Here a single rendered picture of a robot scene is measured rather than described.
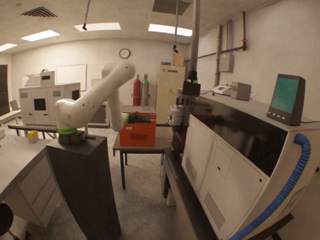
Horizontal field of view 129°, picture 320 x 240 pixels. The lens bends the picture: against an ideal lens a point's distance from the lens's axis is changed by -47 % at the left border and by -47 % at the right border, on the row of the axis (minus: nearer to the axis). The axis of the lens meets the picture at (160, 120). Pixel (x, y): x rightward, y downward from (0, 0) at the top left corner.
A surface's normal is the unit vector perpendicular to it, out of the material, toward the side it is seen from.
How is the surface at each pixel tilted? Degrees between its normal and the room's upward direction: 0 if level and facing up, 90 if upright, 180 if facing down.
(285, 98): 80
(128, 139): 90
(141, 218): 0
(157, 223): 0
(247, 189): 90
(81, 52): 90
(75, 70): 90
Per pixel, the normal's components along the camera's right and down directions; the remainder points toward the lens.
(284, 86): -0.95, -0.18
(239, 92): 0.15, 0.29
